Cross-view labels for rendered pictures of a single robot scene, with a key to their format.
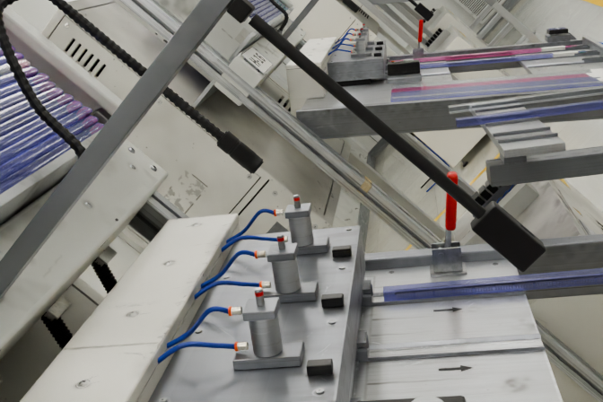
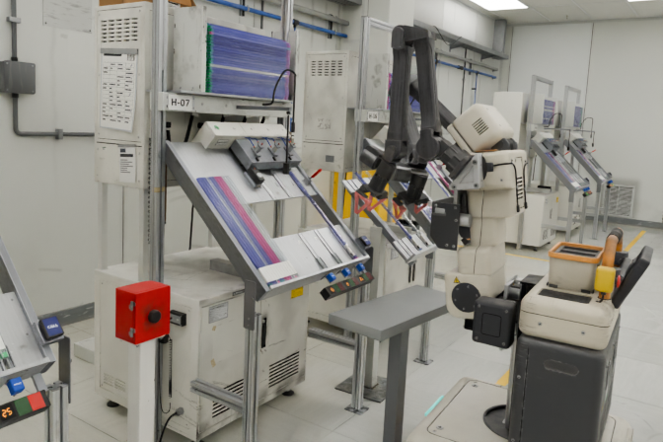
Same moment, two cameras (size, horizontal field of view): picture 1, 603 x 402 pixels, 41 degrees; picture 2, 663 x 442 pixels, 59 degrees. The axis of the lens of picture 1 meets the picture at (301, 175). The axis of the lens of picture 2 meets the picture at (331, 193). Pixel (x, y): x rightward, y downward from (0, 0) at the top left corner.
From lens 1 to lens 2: 191 cm
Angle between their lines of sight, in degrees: 17
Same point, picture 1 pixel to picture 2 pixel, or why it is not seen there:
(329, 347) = (262, 160)
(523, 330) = (293, 194)
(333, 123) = not seen: hidden behind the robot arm
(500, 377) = (278, 190)
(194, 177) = (330, 122)
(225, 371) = (250, 147)
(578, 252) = (325, 205)
